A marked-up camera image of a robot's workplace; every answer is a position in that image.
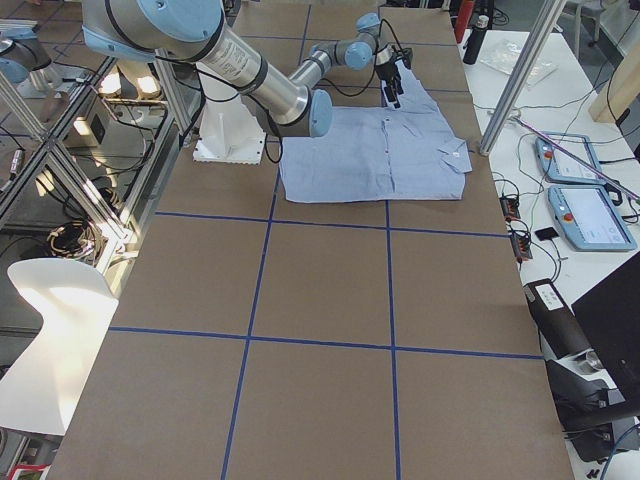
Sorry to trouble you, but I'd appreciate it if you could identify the blue teach pendant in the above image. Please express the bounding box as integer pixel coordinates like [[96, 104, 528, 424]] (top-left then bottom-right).
[[534, 131, 605, 185], [547, 185, 637, 252]]

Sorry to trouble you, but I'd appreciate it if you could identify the blue striped button shirt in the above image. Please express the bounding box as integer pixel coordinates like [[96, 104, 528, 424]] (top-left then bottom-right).
[[280, 66, 472, 203]]

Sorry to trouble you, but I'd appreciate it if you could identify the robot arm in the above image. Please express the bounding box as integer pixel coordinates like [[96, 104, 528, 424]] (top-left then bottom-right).
[[1, 28, 51, 84], [82, 0, 413, 137]]

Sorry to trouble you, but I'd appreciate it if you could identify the black labelled box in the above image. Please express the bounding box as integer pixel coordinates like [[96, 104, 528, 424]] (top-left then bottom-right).
[[523, 279, 591, 358]]

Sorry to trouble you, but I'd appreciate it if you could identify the aluminium frame post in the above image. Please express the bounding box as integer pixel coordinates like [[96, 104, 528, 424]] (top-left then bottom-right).
[[479, 0, 566, 156]]

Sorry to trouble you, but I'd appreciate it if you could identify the lower blue teach pendant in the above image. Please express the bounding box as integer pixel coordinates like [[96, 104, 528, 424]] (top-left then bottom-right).
[[547, 185, 637, 252]]

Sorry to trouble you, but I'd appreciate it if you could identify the black monitor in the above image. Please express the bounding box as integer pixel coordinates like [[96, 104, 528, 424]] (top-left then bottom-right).
[[572, 255, 640, 399]]

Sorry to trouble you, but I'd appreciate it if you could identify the white chair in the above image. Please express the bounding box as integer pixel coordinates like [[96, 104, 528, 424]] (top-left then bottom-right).
[[1, 258, 118, 436]]

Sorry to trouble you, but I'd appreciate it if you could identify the reacher grabber stick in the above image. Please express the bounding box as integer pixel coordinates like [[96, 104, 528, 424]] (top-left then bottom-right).
[[508, 115, 639, 202]]

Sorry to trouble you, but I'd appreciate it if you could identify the red bottle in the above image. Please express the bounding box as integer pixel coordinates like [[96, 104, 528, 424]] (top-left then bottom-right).
[[454, 0, 475, 44]]

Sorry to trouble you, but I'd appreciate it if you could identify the upper blue teach pendant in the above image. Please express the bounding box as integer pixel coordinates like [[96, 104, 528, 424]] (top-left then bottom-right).
[[534, 131, 605, 185]]

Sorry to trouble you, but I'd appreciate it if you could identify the clear plastic bag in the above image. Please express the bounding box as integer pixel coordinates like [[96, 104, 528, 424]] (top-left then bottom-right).
[[480, 40, 558, 87]]

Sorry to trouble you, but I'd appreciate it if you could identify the black water bottle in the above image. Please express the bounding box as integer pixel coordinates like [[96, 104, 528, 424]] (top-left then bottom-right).
[[462, 15, 490, 65]]

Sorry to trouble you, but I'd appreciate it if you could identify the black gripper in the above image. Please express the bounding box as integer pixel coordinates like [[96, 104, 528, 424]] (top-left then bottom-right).
[[375, 45, 413, 109]]

